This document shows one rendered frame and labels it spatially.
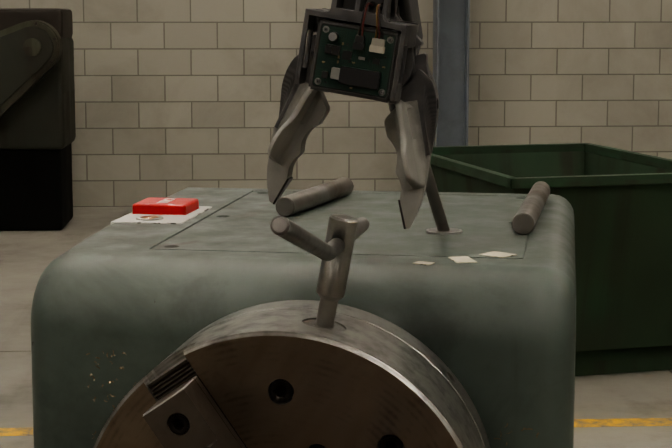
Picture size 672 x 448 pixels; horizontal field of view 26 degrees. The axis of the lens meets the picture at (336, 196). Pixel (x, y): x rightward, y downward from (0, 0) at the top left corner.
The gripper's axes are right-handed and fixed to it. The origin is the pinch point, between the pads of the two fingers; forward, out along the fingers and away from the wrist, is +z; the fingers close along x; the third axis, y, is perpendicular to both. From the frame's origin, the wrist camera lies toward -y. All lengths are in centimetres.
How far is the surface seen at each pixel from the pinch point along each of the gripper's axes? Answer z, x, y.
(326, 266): 5.4, -0.9, -2.6
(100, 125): 129, -349, -945
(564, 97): 53, -12, -1031
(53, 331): 18.2, -25.8, -13.8
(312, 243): 1.2, 0.2, 11.0
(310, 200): 9, -12, -51
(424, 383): 12.7, 8.0, -2.2
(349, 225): 2.0, 0.3, -2.6
